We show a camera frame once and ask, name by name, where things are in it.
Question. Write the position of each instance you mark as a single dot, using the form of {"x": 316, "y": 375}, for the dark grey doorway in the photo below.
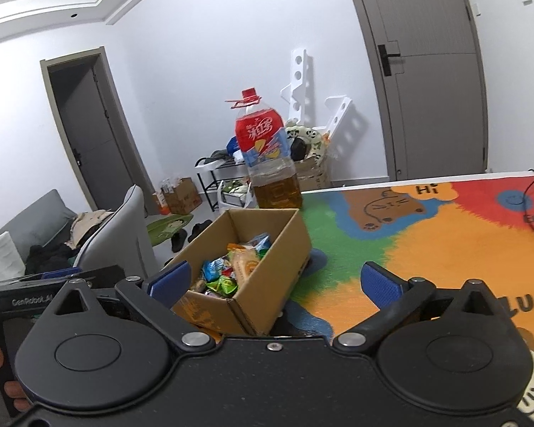
{"x": 89, "y": 133}

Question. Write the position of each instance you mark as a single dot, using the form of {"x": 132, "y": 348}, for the beige clothes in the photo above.
{"x": 89, "y": 224}

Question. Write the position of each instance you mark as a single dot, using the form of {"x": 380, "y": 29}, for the white pillow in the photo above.
{"x": 0, "y": 258}

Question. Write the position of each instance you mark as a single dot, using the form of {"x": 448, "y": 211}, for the blue white bag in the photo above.
{"x": 232, "y": 144}

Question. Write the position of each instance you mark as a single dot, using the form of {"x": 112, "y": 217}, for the grey chair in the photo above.
{"x": 115, "y": 240}

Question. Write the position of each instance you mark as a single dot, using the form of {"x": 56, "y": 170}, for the small blue snack packet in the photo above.
{"x": 261, "y": 243}

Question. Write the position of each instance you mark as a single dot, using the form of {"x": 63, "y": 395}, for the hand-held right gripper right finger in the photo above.
{"x": 382, "y": 284}

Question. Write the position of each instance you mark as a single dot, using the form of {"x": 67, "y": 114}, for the grey room door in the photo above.
{"x": 431, "y": 111}

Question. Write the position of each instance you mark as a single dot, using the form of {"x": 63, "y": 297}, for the large iced tea bottle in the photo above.
{"x": 260, "y": 138}

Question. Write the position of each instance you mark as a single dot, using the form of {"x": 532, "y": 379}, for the green floor mat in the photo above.
{"x": 164, "y": 229}

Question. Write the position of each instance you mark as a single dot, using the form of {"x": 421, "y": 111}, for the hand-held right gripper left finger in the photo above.
{"x": 169, "y": 282}

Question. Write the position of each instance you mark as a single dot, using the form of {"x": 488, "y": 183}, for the white perforated rack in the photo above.
{"x": 300, "y": 80}

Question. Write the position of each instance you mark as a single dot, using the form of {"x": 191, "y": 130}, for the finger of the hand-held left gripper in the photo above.
{"x": 62, "y": 274}

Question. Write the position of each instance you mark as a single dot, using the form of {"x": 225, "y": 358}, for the printed cardboard box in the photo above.
{"x": 313, "y": 175}

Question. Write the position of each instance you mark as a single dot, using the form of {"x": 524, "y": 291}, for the colourful cartoon table mat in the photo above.
{"x": 427, "y": 249}

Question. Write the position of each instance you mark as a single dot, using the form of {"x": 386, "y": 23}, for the small white wall switch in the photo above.
{"x": 476, "y": 9}

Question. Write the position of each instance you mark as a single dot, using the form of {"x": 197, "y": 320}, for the black shoe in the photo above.
{"x": 200, "y": 230}
{"x": 179, "y": 240}

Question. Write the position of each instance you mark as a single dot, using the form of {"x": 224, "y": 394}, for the grey sofa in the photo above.
{"x": 40, "y": 218}

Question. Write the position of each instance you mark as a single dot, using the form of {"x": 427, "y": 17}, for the green snack packet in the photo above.
{"x": 222, "y": 285}

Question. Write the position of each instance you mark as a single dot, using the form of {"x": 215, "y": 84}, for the tan clear snack packet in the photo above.
{"x": 247, "y": 267}

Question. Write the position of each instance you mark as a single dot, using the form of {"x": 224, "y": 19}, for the dark clothing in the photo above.
{"x": 220, "y": 155}

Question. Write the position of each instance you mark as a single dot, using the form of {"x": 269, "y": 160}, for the brown cardboard box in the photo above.
{"x": 276, "y": 284}

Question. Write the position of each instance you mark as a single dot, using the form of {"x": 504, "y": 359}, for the panda plush toy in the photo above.
{"x": 309, "y": 135}

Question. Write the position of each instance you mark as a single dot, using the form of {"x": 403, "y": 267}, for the dark clothes pile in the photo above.
{"x": 49, "y": 258}

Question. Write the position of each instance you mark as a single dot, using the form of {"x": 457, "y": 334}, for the small cardboard box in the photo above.
{"x": 182, "y": 198}

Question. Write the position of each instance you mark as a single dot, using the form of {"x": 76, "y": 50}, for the white plastic bag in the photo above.
{"x": 231, "y": 195}

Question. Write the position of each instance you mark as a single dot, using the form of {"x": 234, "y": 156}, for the black shoe rack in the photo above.
{"x": 207, "y": 187}

